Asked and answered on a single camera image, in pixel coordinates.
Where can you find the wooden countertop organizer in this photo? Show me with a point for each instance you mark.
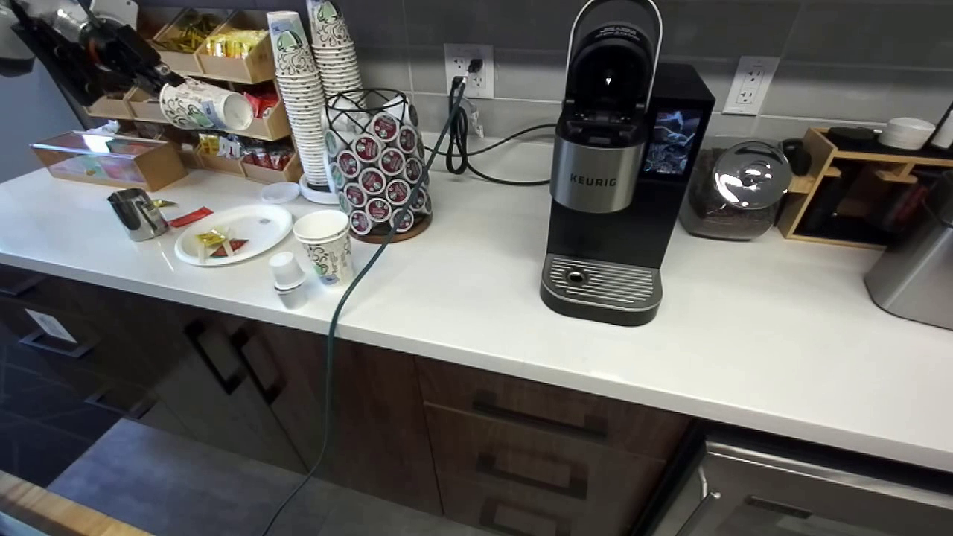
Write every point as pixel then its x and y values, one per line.
pixel 807 188

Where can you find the open cardboard box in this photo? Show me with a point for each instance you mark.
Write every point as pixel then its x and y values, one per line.
pixel 119 158

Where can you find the stainless steel appliance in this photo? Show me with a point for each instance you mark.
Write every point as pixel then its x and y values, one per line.
pixel 919 273

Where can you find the yellow sweetener packet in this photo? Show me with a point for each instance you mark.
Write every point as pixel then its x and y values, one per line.
pixel 208 240
pixel 161 205

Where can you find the white paper plate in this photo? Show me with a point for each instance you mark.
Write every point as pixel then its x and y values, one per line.
pixel 257 228

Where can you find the stainless steel dishwasher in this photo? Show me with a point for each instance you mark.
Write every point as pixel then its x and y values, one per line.
pixel 813 495

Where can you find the brown wooden base cabinet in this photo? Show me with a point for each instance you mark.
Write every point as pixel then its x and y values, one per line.
pixel 397 426

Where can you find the small white creamer cup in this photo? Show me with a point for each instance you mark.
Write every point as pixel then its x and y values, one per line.
pixel 292 292
pixel 280 266

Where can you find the white wall outlet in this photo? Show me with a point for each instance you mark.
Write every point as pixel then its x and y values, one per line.
pixel 747 84
pixel 467 69

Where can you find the light wooden board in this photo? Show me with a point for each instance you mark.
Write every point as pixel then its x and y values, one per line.
pixel 48 507

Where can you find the red ketchup packet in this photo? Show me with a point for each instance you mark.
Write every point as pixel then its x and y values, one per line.
pixel 237 248
pixel 187 219

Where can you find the black Keurig coffee machine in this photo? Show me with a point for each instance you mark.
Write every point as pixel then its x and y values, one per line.
pixel 606 240

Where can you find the tall paper cup stack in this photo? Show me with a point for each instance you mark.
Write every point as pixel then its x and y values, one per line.
pixel 299 100
pixel 333 50

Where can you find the white round lid stack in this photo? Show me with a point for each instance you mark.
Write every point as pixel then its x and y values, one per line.
pixel 907 133

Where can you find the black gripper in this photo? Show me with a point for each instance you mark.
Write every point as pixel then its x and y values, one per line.
pixel 85 50

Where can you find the wooden condiment packet rack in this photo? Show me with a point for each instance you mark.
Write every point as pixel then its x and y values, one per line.
pixel 238 50

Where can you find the patterned white paper cup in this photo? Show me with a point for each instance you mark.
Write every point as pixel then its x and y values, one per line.
pixel 326 255
pixel 204 106

